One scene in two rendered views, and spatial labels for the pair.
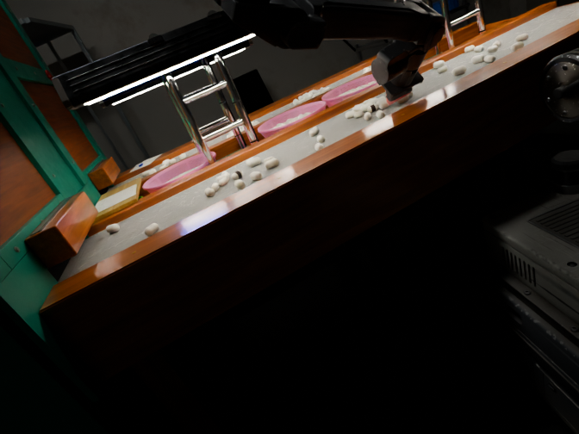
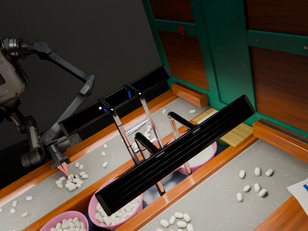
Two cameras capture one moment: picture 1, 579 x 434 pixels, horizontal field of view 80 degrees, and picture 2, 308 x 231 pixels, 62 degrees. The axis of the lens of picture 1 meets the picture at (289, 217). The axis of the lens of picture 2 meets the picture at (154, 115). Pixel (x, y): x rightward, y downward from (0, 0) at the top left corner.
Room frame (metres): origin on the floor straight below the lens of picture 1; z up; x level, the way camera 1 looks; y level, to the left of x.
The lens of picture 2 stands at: (2.15, 0.04, 1.65)
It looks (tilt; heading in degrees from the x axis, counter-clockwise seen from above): 32 degrees down; 173
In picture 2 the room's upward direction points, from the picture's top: 21 degrees counter-clockwise
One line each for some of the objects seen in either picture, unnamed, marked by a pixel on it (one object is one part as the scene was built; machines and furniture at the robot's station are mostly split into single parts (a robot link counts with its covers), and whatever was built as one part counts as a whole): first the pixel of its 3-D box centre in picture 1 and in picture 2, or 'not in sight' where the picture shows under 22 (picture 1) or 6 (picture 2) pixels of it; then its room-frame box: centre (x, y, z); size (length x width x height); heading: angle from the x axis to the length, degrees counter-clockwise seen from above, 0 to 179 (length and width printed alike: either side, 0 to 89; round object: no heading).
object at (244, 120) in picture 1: (218, 112); (135, 130); (1.03, 0.07, 0.90); 0.20 x 0.19 x 0.45; 102
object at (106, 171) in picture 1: (105, 171); (286, 140); (1.46, 0.61, 0.83); 0.30 x 0.06 x 0.07; 12
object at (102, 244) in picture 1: (387, 108); (69, 184); (0.98, -0.38, 0.73); 1.81 x 0.30 x 0.02; 102
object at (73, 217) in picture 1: (68, 223); (189, 93); (0.80, 0.47, 0.83); 0.30 x 0.06 x 0.07; 12
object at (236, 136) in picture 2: (117, 197); (222, 125); (1.14, 0.49, 0.77); 0.33 x 0.15 x 0.01; 12
